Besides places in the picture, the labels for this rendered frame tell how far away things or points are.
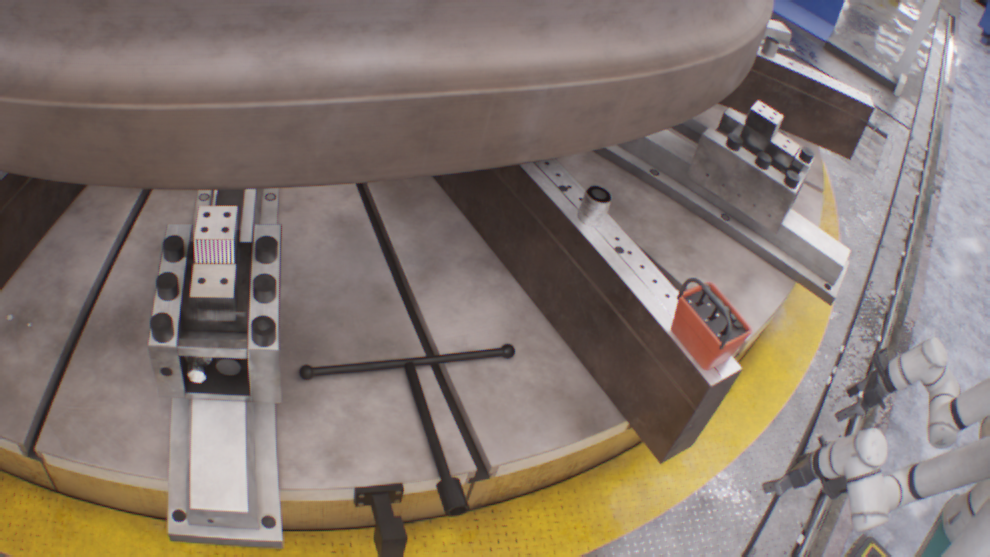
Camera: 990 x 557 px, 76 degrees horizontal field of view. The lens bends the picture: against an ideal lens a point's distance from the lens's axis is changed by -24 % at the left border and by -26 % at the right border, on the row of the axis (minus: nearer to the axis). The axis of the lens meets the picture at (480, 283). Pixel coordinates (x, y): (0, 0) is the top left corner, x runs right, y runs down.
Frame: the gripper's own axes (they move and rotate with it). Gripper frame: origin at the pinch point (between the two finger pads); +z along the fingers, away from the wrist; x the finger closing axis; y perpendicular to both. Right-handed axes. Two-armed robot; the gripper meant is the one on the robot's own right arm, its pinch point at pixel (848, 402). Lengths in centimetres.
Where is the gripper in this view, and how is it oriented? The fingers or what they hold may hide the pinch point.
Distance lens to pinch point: 217.8
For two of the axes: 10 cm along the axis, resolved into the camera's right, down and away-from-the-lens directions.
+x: 6.1, -3.7, 7.0
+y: 5.8, 8.1, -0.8
